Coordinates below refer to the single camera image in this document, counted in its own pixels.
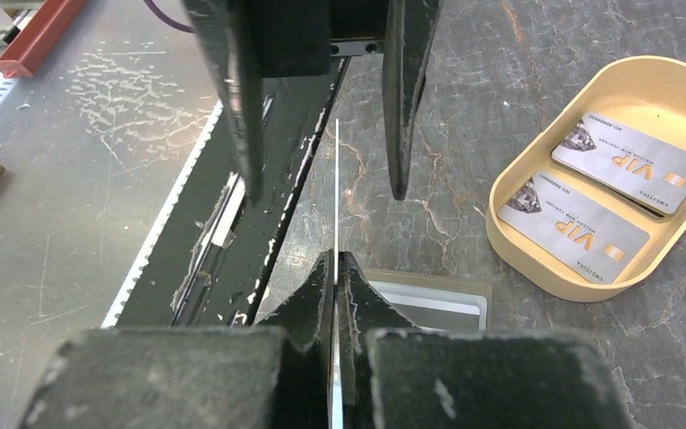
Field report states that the beige oval tray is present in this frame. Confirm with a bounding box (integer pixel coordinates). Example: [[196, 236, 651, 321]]
[[486, 55, 686, 302]]

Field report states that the silver VIP credit card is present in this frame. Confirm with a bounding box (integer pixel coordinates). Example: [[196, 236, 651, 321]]
[[497, 170, 649, 284]]

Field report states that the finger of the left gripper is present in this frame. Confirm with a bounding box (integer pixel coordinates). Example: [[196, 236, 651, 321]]
[[381, 0, 443, 200], [182, 0, 264, 204]]

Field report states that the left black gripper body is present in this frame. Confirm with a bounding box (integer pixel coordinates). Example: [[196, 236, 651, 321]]
[[254, 0, 389, 78]]

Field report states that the red plastic bar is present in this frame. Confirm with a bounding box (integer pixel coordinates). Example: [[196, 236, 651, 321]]
[[0, 0, 87, 79]]

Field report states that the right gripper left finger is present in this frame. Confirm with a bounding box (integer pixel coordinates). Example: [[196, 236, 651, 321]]
[[18, 252, 332, 428]]

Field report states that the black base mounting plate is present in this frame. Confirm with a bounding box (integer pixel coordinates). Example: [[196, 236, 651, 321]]
[[103, 59, 348, 327]]

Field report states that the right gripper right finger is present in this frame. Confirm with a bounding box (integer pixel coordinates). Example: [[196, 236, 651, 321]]
[[337, 252, 630, 428]]

